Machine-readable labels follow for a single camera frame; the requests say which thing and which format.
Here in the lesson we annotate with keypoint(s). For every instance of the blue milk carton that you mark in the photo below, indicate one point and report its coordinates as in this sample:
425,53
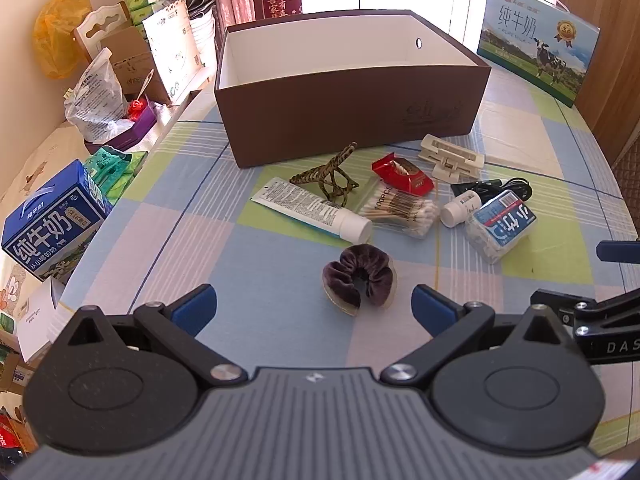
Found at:
50,225

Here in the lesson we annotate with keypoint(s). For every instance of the clear box blue label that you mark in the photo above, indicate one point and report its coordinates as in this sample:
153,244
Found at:
500,225

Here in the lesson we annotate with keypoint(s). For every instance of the checked cloth desktop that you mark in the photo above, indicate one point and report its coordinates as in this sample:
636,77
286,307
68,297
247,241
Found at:
250,270

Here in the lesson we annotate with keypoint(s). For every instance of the brown quilted chair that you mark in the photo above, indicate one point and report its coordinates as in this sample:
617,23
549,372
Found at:
627,170

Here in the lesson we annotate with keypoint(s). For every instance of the pack of cotton swabs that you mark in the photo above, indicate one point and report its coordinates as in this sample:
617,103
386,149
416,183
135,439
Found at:
400,208

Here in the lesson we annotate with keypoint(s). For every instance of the brown cardboard storage box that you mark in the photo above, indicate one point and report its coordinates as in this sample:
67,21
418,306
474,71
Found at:
350,110

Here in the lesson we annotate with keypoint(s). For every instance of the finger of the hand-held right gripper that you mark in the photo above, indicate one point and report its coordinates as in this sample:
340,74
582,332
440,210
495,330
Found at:
620,251
555,299

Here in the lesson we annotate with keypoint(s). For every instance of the plain brown cardboard box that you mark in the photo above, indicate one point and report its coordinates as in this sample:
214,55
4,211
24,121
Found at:
130,65

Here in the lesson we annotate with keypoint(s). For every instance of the printed clear plastic bag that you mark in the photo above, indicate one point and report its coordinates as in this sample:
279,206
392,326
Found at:
97,100

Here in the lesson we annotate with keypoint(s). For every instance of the purple box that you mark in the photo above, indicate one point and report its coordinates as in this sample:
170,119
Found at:
135,130

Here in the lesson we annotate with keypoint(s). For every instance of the green patterned packets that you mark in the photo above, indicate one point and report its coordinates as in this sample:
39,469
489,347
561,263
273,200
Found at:
115,170

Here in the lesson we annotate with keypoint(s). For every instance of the leopard print hair claw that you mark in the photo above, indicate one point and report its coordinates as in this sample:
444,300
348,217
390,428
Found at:
325,176

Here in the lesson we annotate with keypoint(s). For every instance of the cream rectangular hair clip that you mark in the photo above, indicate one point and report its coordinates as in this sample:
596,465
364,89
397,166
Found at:
450,152

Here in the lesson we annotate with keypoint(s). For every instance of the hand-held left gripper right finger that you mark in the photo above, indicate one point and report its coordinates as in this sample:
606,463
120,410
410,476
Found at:
430,306

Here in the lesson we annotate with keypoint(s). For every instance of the white cream tube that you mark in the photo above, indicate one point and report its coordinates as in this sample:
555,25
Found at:
300,205

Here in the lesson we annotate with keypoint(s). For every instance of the yellow plastic bag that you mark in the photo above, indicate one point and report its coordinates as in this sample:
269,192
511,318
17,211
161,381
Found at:
55,35

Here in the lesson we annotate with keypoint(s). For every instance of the purple velvet scrunchie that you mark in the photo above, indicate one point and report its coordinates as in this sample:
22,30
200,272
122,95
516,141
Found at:
345,261

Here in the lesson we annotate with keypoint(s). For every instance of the small white bottle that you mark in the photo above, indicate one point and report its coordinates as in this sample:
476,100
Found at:
457,211

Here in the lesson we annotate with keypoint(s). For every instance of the green tissue packs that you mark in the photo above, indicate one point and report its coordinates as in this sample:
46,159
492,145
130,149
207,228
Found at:
142,5

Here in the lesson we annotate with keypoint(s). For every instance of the red snack packet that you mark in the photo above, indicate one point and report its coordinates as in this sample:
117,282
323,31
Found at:
421,183

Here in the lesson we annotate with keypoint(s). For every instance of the cow print milk carton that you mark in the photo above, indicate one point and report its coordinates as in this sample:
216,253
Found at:
530,45

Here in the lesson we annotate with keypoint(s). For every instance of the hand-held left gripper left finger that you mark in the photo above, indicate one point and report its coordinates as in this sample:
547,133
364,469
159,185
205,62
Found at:
195,306

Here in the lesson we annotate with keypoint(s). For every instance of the stacked white containers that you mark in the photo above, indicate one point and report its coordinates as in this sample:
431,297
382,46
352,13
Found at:
202,35

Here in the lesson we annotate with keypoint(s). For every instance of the white paper box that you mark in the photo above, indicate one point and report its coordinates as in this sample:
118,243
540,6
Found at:
37,320

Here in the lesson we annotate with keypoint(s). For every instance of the red ornament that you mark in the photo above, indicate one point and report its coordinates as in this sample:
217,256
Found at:
136,109

